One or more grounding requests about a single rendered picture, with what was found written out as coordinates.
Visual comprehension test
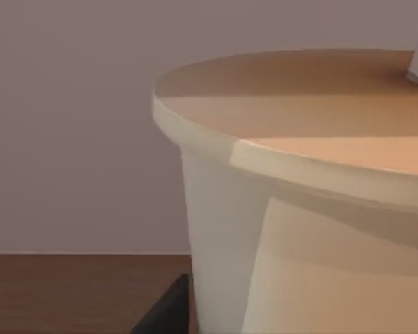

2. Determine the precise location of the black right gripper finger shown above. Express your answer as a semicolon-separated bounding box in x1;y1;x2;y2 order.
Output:
130;273;191;334

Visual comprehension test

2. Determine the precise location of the white plant pot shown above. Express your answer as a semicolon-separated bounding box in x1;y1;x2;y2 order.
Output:
151;48;418;334

